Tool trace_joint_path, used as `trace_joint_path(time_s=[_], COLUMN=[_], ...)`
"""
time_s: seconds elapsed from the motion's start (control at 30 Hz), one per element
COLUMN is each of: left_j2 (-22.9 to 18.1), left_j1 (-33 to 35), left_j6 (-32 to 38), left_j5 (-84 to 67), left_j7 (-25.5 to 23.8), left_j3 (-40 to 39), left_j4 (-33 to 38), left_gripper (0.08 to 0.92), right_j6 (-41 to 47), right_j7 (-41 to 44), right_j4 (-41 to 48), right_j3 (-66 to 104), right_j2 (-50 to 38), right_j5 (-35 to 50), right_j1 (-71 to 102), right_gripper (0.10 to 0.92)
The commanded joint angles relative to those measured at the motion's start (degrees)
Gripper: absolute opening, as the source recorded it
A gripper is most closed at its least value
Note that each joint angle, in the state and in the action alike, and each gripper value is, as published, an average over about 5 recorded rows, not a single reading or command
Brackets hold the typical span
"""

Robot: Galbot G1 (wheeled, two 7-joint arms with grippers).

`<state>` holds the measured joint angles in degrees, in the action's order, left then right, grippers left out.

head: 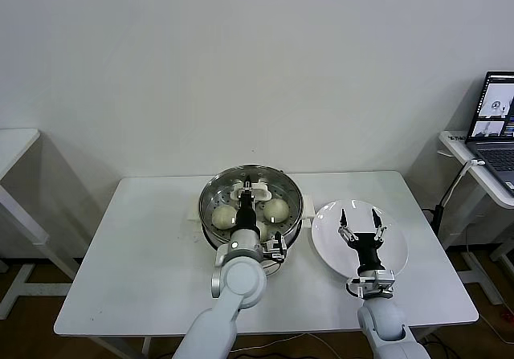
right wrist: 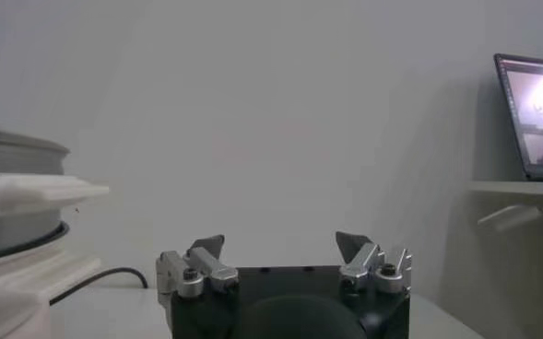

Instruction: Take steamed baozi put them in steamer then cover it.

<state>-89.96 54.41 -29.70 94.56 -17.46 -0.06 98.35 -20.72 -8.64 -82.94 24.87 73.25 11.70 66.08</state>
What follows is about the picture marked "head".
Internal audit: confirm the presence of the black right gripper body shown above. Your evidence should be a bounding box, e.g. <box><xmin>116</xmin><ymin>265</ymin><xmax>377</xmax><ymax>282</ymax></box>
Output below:
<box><xmin>345</xmin><ymin>232</ymin><xmax>386</xmax><ymax>275</ymax></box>

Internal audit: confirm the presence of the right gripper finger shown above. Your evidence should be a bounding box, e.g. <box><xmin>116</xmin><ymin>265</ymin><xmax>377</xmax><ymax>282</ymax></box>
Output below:
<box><xmin>369</xmin><ymin>209</ymin><xmax>389</xmax><ymax>245</ymax></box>
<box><xmin>338</xmin><ymin>209</ymin><xmax>358</xmax><ymax>247</ymax></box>

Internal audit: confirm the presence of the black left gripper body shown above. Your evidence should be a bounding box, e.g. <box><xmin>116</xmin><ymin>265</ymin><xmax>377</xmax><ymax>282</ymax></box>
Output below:
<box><xmin>234</xmin><ymin>199</ymin><xmax>259</xmax><ymax>232</ymax></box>

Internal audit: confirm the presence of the steel steamer pot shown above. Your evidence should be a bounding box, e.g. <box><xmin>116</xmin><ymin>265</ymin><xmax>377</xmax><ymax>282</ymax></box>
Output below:
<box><xmin>186</xmin><ymin>196</ymin><xmax>316</xmax><ymax>275</ymax></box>

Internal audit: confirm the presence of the stainless steel steamer basket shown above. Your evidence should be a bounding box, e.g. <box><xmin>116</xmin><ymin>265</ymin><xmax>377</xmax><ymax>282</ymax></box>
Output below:
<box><xmin>198</xmin><ymin>165</ymin><xmax>305</xmax><ymax>255</ymax></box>

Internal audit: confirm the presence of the white round plate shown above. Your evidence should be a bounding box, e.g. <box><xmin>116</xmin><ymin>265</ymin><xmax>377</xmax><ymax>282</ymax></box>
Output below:
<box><xmin>311</xmin><ymin>199</ymin><xmax>410</xmax><ymax>279</ymax></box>

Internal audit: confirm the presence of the white desk with rounded edge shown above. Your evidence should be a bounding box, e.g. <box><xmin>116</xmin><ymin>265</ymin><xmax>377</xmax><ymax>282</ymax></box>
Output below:
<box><xmin>437</xmin><ymin>129</ymin><xmax>514</xmax><ymax>308</ymax></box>

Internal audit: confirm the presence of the grey open laptop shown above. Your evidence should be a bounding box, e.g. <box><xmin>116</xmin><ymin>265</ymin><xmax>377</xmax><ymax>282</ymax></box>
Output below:
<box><xmin>465</xmin><ymin>71</ymin><xmax>514</xmax><ymax>198</ymax></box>

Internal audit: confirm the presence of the white square side table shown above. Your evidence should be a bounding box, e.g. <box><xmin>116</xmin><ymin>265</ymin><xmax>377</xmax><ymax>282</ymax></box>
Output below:
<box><xmin>0</xmin><ymin>128</ymin><xmax>81</xmax><ymax>320</ymax></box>

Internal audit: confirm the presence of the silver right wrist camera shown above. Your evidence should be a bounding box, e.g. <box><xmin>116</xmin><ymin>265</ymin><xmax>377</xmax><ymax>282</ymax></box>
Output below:
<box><xmin>345</xmin><ymin>269</ymin><xmax>397</xmax><ymax>299</ymax></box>

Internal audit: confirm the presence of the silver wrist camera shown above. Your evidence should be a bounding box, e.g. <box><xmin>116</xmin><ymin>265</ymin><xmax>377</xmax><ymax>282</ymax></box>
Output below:
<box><xmin>345</xmin><ymin>269</ymin><xmax>397</xmax><ymax>299</ymax></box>
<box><xmin>263</xmin><ymin>232</ymin><xmax>288</xmax><ymax>263</ymax></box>

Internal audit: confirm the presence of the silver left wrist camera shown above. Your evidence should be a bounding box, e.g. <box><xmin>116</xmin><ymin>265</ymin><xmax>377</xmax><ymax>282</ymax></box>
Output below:
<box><xmin>263</xmin><ymin>232</ymin><xmax>288</xmax><ymax>263</ymax></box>

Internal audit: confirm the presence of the black cable with clamp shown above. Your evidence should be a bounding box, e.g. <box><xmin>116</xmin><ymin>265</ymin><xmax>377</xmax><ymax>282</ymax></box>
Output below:
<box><xmin>423</xmin><ymin>165</ymin><xmax>471</xmax><ymax>251</ymax></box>

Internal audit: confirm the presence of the black floor cable bundle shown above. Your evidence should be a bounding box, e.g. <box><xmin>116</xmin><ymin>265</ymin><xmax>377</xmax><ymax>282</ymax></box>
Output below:
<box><xmin>421</xmin><ymin>330</ymin><xmax>453</xmax><ymax>358</ymax></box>

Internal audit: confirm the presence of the white floor cable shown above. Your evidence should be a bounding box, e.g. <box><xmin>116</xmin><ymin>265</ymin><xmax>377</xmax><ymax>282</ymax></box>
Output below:
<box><xmin>236</xmin><ymin>332</ymin><xmax>350</xmax><ymax>359</ymax></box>

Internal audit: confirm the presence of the white laptop cable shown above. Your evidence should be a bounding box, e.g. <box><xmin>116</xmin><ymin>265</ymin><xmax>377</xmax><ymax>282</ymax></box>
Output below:
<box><xmin>443</xmin><ymin>157</ymin><xmax>487</xmax><ymax>207</ymax></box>

